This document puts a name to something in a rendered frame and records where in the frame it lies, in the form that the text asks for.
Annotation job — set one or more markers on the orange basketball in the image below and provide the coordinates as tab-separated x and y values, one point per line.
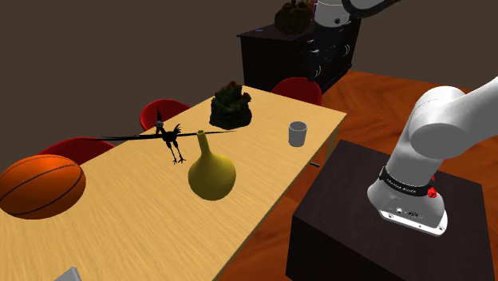
39	186

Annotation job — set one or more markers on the dark robot stand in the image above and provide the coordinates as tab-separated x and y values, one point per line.
342	233

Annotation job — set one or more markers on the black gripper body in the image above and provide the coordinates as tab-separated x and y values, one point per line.
317	58

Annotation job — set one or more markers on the red chair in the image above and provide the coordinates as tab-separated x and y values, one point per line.
77	148
161	109
297	88

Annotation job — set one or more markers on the wooden table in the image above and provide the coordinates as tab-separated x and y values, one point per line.
136	222

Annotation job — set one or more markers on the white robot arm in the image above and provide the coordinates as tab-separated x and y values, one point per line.
412	163

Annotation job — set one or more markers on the black cabinet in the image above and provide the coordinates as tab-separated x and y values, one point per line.
268	58

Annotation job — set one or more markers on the grey cup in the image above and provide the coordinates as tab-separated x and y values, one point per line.
297	136

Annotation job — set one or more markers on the yellow vase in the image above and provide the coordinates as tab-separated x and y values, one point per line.
212	177

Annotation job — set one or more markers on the black bird figure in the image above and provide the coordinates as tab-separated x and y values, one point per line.
170	137

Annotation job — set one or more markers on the grey flat thing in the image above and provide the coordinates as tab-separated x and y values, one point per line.
70	275

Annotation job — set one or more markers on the dark green bushy plant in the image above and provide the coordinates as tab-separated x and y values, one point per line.
229	111

